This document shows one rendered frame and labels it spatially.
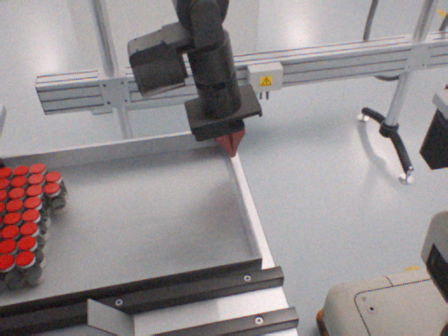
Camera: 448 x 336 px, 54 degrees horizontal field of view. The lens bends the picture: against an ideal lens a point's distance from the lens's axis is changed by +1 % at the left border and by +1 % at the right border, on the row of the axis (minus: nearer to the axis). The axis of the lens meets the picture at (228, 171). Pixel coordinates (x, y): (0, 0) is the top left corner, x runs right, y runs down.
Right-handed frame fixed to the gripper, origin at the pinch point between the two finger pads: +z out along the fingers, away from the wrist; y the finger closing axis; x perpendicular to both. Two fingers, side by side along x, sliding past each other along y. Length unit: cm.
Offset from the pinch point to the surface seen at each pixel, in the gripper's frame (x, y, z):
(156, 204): 5.8, 13.0, 0.9
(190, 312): 23.8, 10.7, 1.1
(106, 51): -85, 27, 23
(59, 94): -84, 47, 34
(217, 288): 22.3, 6.8, 0.0
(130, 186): 1.4, 16.4, 0.3
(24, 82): -179, 93, 78
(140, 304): 22.4, 15.9, -1.4
